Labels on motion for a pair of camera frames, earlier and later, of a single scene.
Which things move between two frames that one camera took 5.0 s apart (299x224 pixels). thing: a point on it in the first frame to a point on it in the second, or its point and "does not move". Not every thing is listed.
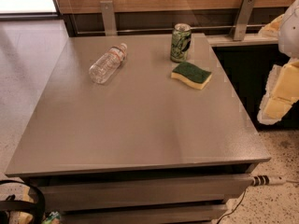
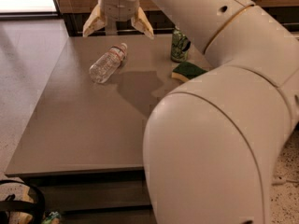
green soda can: (180, 42) does not move
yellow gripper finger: (271, 29) to (118, 4)
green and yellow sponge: (192, 74) does not move
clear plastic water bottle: (104, 69) does not move
